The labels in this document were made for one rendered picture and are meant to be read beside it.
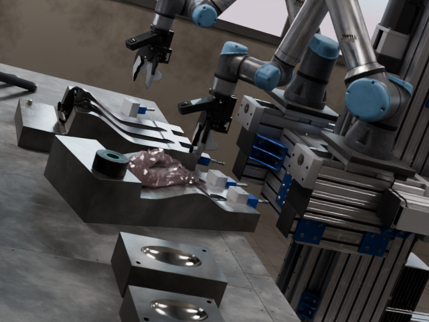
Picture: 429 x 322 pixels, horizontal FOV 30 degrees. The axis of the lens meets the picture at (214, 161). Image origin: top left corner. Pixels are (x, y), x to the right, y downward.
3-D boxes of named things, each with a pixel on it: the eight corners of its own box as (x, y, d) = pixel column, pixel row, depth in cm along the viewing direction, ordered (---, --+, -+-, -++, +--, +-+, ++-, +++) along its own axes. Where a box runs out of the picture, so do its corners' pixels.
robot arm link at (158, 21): (163, 17, 269) (148, 10, 274) (159, 30, 270) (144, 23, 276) (179, 20, 275) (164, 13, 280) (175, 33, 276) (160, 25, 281)
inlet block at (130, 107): (147, 114, 292) (151, 100, 291) (156, 119, 289) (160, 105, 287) (120, 112, 282) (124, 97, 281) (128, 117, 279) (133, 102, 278)
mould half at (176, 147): (171, 153, 255) (184, 113, 251) (190, 183, 231) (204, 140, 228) (14, 116, 238) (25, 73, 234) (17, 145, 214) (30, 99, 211)
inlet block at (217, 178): (239, 190, 231) (244, 173, 230) (248, 197, 227) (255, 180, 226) (202, 186, 223) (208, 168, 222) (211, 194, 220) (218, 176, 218)
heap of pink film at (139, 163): (182, 172, 219) (191, 146, 217) (216, 201, 205) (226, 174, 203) (99, 163, 203) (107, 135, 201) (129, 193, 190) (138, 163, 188)
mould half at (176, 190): (203, 190, 230) (216, 155, 227) (254, 232, 210) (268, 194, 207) (43, 175, 200) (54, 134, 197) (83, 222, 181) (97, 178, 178)
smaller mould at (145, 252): (198, 276, 173) (209, 248, 171) (217, 313, 160) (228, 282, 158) (110, 260, 166) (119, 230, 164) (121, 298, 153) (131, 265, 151)
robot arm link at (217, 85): (216, 78, 238) (210, 72, 245) (212, 92, 239) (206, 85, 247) (239, 85, 240) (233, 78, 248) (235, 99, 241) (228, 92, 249)
